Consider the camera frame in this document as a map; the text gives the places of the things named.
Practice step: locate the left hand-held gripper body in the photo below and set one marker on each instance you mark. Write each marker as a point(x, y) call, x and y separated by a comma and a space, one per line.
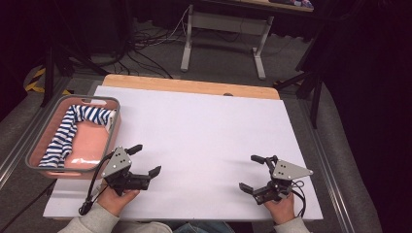
point(117, 163)

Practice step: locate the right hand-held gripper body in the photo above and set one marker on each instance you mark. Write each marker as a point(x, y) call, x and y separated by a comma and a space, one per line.
point(286, 171)

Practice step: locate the pink basket with grey rim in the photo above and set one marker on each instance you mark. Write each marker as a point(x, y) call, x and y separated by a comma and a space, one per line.
point(90, 145)

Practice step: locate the blue white striped doll outfit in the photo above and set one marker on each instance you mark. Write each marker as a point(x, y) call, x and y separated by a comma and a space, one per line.
point(66, 132)

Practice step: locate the person's left hand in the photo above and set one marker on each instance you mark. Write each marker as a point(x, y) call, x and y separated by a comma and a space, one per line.
point(115, 202)

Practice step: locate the person's right hand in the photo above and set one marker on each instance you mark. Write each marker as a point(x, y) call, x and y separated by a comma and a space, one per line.
point(281, 210)

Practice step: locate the white board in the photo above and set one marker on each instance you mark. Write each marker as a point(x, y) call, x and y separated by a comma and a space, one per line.
point(200, 129)

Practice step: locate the black metal stand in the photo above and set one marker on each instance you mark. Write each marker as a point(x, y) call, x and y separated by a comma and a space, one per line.
point(315, 97)

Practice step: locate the black tripod stand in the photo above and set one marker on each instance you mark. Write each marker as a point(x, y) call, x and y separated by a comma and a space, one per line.
point(49, 71)

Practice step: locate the yellow black hazard tape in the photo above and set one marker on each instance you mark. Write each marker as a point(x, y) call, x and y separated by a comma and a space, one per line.
point(34, 84)

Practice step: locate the white metal stand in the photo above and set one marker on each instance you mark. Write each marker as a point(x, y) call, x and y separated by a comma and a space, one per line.
point(226, 24)

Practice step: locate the colourful cloth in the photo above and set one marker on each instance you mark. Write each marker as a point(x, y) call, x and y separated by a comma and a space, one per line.
point(298, 3)

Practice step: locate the aluminium rail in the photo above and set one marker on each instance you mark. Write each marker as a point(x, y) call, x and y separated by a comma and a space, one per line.
point(19, 145)
point(327, 168)

